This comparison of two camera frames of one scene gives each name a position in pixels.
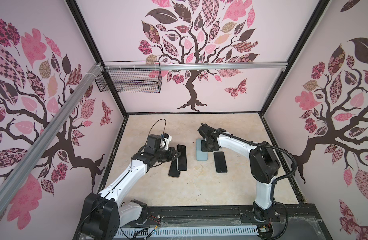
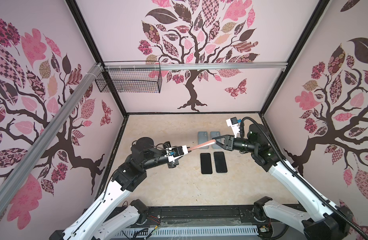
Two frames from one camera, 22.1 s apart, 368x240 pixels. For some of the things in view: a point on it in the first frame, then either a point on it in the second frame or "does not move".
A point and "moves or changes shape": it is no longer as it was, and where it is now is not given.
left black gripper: (171, 150) to (172, 165)
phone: (182, 160) to (206, 163)
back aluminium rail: (193, 66) does not move
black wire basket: (147, 80) does not move
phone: (173, 170) to (197, 146)
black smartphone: (220, 162) does not move
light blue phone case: (200, 156) moves or changes shape
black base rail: (307, 222) does not move
